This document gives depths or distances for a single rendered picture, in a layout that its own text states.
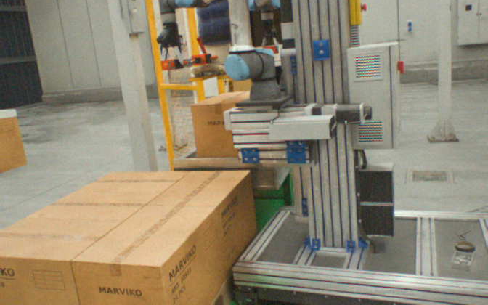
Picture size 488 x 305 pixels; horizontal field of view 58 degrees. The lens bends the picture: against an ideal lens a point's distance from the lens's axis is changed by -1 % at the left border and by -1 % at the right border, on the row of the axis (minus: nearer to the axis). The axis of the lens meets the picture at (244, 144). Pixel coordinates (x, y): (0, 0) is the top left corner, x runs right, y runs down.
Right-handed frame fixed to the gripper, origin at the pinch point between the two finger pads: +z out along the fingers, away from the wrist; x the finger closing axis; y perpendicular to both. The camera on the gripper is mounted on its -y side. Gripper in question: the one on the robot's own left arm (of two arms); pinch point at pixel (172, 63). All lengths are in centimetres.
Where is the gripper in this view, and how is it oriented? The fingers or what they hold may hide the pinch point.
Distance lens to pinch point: 231.4
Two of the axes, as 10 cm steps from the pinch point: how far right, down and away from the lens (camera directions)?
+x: -9.3, 0.1, 3.6
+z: 1.0, 9.7, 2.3
